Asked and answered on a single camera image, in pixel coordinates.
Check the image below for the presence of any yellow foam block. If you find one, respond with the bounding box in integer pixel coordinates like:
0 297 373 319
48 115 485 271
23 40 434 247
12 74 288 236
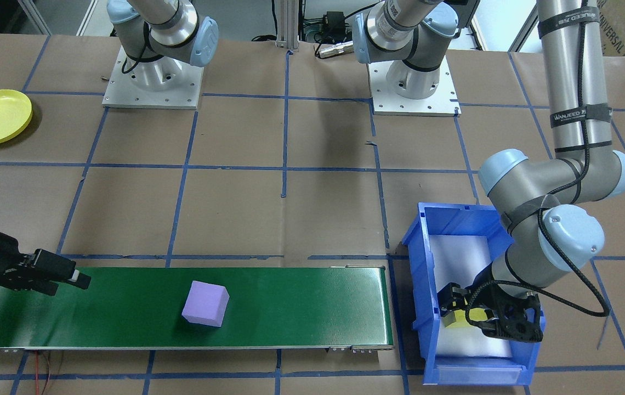
444 307 491 330

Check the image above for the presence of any purple foam block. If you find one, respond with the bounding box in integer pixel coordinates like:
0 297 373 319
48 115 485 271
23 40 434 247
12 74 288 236
181 280 230 328

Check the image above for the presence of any blue plastic storage bin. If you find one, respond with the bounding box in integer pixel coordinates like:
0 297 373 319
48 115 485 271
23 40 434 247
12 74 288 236
402 202 547 386

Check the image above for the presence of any white foam sheet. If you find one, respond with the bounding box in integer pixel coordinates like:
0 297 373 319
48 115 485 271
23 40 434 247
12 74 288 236
432 233 513 360

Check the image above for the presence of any green conveyor belt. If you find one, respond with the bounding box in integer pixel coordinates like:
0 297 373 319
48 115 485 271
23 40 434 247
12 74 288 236
0 265 395 353

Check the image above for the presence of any silver metal connector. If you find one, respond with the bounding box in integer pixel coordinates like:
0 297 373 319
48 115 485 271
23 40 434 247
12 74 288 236
315 41 355 59

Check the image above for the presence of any black power supply box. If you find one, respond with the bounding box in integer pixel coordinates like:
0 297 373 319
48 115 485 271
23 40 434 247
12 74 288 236
325 11 346 35

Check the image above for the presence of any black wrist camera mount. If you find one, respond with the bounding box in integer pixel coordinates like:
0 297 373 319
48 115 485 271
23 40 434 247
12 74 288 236
477 295 545 343

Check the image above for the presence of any red and black wire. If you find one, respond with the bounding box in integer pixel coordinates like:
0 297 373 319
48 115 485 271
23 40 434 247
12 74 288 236
33 351 53 395

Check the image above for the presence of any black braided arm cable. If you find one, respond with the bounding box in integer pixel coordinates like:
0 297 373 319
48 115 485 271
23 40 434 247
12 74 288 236
469 0 612 320

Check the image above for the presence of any white square base plate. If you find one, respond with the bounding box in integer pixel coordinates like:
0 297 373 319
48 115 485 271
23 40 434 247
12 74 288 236
101 45 204 110
367 55 461 117

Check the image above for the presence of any aluminium upright post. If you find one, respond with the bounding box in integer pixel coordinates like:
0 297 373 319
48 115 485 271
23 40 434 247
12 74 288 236
275 0 300 52

